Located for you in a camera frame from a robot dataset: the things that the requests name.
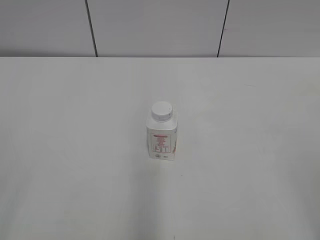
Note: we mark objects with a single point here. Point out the white bottle cap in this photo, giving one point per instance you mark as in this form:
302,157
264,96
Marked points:
161,111

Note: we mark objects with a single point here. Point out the white yili changqing bottle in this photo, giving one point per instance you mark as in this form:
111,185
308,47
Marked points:
162,137

